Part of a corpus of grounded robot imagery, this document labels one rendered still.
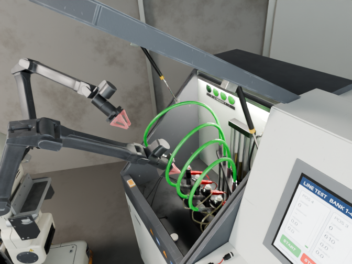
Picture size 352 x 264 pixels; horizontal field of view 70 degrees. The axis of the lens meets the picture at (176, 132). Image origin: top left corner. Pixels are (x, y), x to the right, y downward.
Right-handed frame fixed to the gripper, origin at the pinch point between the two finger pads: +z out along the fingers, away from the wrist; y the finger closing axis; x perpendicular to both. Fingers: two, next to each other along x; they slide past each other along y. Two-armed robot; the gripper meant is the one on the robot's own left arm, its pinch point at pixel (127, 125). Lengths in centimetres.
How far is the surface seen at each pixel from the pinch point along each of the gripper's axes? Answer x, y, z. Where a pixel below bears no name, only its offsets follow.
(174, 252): 16, -32, 48
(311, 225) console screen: -36, -53, 55
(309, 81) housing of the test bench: -69, -5, 43
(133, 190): 27.2, 1.5, 25.5
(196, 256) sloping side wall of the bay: 6, -38, 51
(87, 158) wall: 131, 151, -6
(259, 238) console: -17, -40, 59
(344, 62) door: -145, 185, 134
